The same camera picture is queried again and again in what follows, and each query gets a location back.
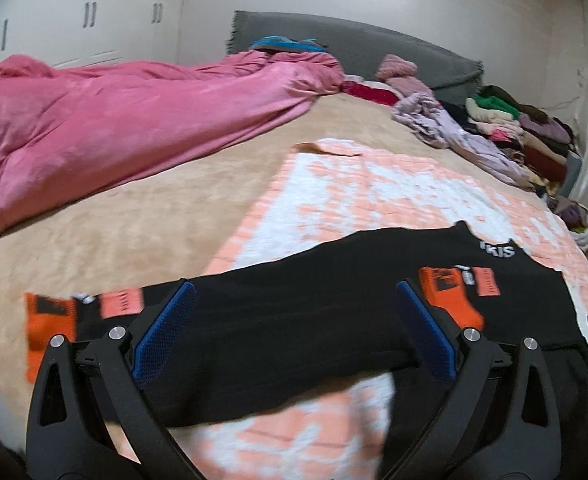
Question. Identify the black shirt with orange sleeves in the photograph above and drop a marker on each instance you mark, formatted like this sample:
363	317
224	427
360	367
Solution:
299	320

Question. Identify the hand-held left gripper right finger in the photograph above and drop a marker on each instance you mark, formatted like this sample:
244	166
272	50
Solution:
426	332

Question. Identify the pink duvet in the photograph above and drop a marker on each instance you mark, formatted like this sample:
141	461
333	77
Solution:
98	125

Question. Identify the pink knitted garment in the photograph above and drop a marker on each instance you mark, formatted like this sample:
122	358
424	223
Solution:
396	66

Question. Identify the blue cloth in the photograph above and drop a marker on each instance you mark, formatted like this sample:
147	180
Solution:
294	44

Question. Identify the mauve knitted garment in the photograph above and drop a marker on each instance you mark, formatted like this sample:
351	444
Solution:
409	86

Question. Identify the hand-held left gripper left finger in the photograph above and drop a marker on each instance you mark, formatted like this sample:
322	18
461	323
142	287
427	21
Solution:
166	332

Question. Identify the lilac crumpled garment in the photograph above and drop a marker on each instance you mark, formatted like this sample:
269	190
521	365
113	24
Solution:
439	120

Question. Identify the red cloth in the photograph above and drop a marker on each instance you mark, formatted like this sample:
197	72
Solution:
369	94

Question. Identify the peach and white patterned blanket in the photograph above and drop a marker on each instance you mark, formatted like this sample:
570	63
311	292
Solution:
374	195

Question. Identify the pile of folded clothes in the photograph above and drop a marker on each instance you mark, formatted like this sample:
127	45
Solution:
524	130

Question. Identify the white wardrobe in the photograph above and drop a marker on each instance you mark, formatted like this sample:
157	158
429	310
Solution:
73	25

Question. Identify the grey headboard cover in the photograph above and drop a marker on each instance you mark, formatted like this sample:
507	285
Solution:
374	45

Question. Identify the bed with beige sheet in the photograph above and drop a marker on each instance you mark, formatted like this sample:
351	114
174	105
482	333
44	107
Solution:
148	220

